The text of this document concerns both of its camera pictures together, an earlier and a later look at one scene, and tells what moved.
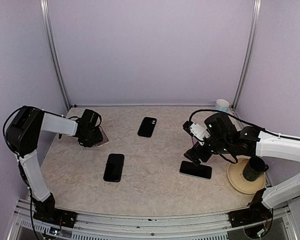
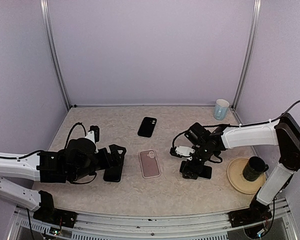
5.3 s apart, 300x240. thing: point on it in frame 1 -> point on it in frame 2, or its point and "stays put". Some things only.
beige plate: x=237 y=179 stays put
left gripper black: x=99 y=138 -> x=116 y=160
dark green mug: x=254 y=168 stays put
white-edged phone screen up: x=189 y=168 stays put
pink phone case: x=105 y=140 -> x=149 y=163
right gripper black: x=204 y=155 -> x=191 y=173
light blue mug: x=222 y=105 stays put
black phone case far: x=147 y=127 stays put
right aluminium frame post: x=248 y=55 stays put
